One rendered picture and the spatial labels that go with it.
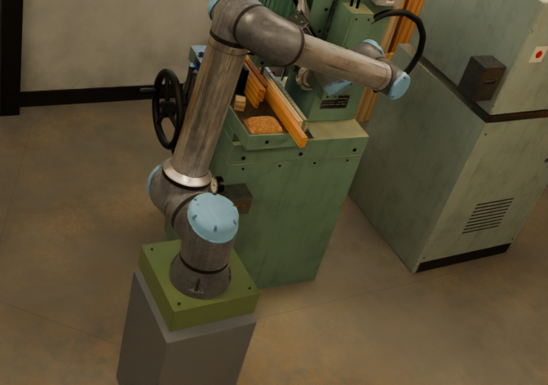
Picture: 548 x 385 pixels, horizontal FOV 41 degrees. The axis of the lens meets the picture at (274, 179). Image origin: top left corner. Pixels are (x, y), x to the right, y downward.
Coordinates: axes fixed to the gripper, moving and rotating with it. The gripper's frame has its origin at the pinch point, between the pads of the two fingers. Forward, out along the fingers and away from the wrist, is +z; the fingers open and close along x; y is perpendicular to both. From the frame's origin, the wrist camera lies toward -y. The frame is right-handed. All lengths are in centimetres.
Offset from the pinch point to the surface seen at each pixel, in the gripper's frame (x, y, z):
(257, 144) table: 32.5, -12.6, -34.1
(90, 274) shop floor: 121, -61, -35
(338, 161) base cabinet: 11, -50, -55
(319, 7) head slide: -11.7, -16.6, -7.1
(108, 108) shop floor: 93, -156, 41
